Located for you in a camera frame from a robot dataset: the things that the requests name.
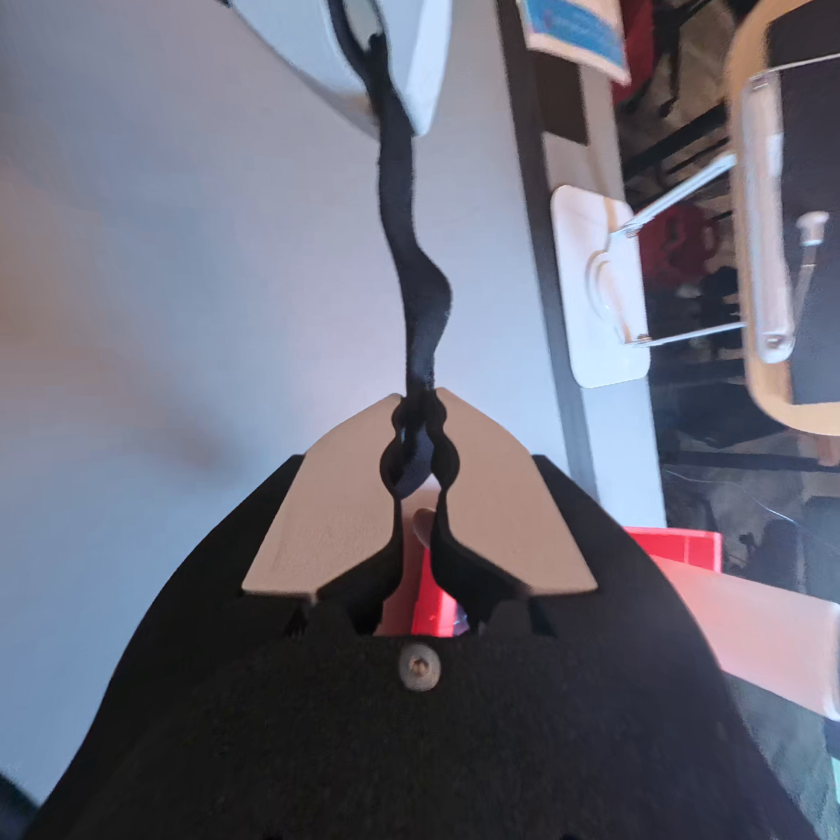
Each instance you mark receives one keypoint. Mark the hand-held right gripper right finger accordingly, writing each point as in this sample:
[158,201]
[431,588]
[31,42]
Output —
[512,525]

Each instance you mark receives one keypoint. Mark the wooden framed chair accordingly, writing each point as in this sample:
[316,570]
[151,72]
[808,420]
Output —
[817,131]

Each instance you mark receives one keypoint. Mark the person's right hand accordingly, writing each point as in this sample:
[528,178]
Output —
[424,527]

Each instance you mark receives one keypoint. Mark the large red plastic bin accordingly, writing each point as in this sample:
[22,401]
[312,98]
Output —
[682,548]

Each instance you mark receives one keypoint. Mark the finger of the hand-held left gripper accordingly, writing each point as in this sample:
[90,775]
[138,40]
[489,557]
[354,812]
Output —
[420,52]
[302,39]

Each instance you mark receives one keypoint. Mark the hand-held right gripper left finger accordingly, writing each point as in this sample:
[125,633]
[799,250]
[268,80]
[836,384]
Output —
[328,525]

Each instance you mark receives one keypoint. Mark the blue and white paper flyer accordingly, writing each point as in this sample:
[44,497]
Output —
[571,33]

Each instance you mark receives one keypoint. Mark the white stand base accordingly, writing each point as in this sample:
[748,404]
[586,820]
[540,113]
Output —
[577,295]

